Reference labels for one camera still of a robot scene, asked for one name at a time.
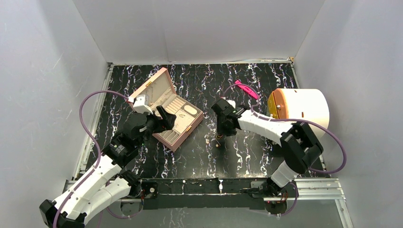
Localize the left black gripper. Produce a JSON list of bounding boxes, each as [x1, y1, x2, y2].
[[136, 106, 176, 149]]

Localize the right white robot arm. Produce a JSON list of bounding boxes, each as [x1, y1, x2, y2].
[[211, 98, 324, 197]]

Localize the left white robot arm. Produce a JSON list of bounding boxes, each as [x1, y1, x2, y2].
[[39, 106, 176, 228]]

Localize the pink jewelry box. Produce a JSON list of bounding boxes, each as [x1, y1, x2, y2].
[[128, 67, 203, 152]]

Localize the pink plastic clip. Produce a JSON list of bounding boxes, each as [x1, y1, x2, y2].
[[235, 80, 259, 100]]

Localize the white cylinder with orange lid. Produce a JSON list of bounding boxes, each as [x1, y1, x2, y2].
[[267, 88, 329, 128]]

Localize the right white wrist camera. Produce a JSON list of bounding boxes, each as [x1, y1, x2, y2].
[[226, 100, 236, 108]]

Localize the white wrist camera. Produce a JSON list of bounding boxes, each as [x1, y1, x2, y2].
[[226, 100, 236, 108], [132, 94, 153, 115]]

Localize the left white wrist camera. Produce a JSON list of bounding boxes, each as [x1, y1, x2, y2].
[[132, 94, 153, 115]]

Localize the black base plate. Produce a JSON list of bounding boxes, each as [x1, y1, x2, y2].
[[142, 178, 266, 210]]

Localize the aluminium frame rail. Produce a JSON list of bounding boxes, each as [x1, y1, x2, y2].
[[59, 178, 355, 228]]

